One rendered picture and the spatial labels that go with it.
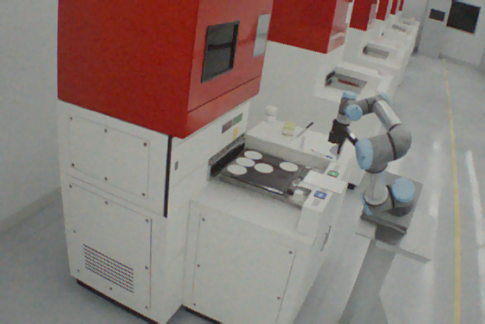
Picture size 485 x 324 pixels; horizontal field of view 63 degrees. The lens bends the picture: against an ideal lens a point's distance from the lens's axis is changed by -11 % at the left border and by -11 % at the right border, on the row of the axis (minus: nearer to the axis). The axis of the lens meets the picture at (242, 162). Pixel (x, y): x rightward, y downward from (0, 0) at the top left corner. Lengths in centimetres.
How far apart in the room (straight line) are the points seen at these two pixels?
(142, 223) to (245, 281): 60
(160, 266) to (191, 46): 110
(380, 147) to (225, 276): 108
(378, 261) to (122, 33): 169
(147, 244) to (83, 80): 84
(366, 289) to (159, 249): 116
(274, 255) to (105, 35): 125
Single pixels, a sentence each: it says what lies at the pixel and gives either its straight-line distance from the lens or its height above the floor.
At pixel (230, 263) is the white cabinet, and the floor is 54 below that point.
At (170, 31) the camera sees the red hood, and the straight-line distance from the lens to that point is 171.
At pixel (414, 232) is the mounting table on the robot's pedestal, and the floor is 82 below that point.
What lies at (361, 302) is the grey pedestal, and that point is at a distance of 259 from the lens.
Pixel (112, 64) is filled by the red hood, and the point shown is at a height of 146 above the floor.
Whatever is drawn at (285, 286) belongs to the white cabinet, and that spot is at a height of 53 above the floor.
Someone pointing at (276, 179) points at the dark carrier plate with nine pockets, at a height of 90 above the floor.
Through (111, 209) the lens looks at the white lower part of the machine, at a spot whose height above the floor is 73.
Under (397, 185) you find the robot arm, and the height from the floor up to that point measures 110.
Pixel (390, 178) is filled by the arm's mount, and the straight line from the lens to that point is 233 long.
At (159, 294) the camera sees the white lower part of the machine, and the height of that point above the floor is 32.
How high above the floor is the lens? 197
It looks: 27 degrees down
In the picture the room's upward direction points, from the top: 9 degrees clockwise
